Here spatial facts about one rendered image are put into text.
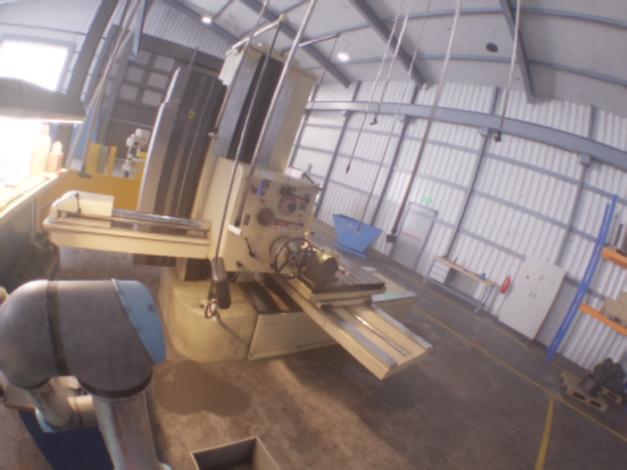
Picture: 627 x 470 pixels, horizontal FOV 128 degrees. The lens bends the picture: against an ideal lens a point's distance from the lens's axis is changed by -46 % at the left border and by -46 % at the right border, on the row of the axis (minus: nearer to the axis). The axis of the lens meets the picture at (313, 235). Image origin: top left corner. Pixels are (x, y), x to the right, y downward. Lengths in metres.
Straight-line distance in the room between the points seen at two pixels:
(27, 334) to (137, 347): 0.13
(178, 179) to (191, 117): 0.57
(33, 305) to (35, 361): 0.06
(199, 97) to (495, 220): 8.26
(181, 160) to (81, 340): 2.35
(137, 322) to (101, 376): 0.08
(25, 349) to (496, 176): 9.43
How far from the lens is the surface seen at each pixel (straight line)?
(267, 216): 2.17
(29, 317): 0.34
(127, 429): 0.46
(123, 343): 0.34
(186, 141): 2.59
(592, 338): 9.11
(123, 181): 4.38
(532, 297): 8.21
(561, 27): 8.19
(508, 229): 8.93
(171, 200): 2.66
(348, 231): 8.70
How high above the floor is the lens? 2.02
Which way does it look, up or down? 12 degrees down
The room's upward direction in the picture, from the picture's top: 18 degrees clockwise
